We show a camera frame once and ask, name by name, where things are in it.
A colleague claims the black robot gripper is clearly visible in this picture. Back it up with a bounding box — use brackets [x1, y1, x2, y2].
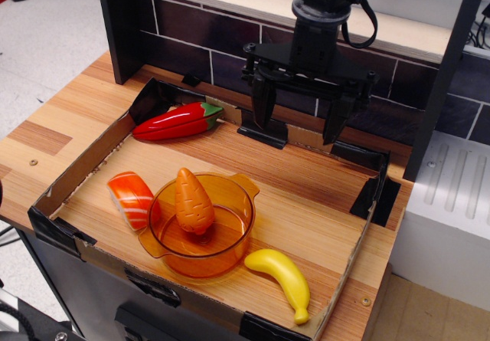
[242, 11, 378, 145]

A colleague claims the orange toy carrot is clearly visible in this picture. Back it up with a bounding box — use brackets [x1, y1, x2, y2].
[175, 168, 215, 235]

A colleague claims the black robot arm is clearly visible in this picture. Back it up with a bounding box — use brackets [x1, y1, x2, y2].
[242, 0, 379, 145]

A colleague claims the transparent orange plastic pot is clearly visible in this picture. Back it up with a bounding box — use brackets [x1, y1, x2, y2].
[139, 168, 260, 278]

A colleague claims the red toy chili pepper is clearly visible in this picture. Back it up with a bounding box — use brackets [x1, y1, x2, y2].
[132, 102, 224, 141]

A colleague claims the yellow toy banana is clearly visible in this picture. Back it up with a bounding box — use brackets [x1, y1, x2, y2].
[244, 248, 311, 325]

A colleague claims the salmon sushi toy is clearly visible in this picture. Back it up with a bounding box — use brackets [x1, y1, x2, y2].
[106, 171, 154, 231]

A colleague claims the white ridged appliance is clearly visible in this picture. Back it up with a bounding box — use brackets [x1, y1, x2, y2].
[390, 132, 489, 310]

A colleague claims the black device lower left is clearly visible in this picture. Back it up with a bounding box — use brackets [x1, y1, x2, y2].
[1, 282, 84, 341]

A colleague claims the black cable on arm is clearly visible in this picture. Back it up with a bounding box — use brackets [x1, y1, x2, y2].
[341, 0, 379, 50]

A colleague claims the wooden shelf with dark frame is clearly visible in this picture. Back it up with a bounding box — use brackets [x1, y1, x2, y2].
[100, 0, 489, 180]

